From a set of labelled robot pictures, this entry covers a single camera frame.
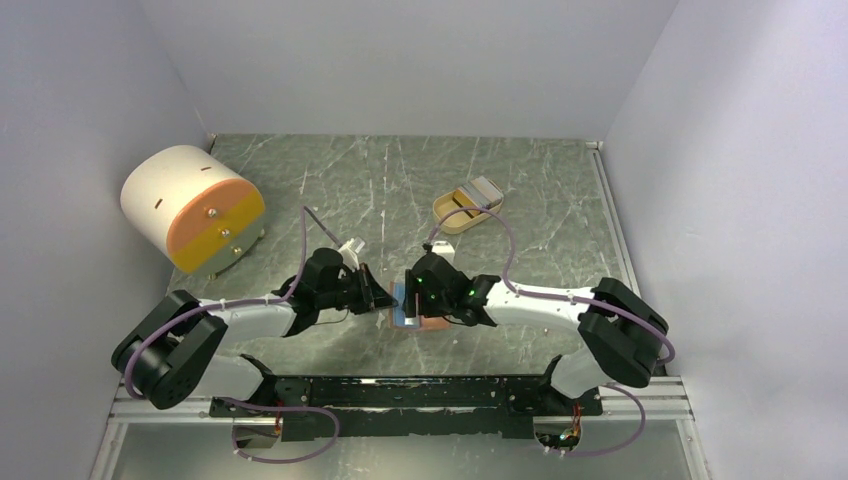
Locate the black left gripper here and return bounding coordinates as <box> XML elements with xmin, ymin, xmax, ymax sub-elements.
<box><xmin>318</xmin><ymin>263</ymin><xmax>398</xmax><ymax>315</ymax></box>

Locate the tan leather card holder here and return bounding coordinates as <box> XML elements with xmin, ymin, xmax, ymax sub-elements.
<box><xmin>387</xmin><ymin>282</ymin><xmax>451</xmax><ymax>332</ymax></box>

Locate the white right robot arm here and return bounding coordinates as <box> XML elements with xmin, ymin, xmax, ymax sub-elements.
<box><xmin>402</xmin><ymin>253</ymin><xmax>672</xmax><ymax>414</ymax></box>

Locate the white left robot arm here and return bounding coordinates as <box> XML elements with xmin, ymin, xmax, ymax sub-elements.
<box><xmin>111</xmin><ymin>248</ymin><xmax>398</xmax><ymax>416</ymax></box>

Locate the stack of credit cards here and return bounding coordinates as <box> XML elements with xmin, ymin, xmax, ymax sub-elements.
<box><xmin>453</xmin><ymin>176</ymin><xmax>504</xmax><ymax>209</ymax></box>

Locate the beige oval tray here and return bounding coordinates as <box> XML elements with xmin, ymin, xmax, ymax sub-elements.
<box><xmin>432</xmin><ymin>190</ymin><xmax>503</xmax><ymax>235</ymax></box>

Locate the white cylindrical drawer unit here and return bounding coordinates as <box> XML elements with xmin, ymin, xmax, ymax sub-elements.
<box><xmin>120</xmin><ymin>145</ymin><xmax>266</xmax><ymax>277</ymax></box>

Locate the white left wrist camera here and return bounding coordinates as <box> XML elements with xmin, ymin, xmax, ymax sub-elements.
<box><xmin>337</xmin><ymin>237</ymin><xmax>366</xmax><ymax>270</ymax></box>

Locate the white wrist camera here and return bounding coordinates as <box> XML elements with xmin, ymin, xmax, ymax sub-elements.
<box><xmin>431</xmin><ymin>240</ymin><xmax>456</xmax><ymax>264</ymax></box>
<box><xmin>337</xmin><ymin>237</ymin><xmax>366</xmax><ymax>270</ymax></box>

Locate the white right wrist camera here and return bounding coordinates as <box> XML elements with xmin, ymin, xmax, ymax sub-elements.
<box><xmin>431</xmin><ymin>240</ymin><xmax>456</xmax><ymax>264</ymax></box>

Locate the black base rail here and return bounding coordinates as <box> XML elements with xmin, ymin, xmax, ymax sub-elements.
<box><xmin>209</xmin><ymin>372</ymin><xmax>602</xmax><ymax>441</ymax></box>

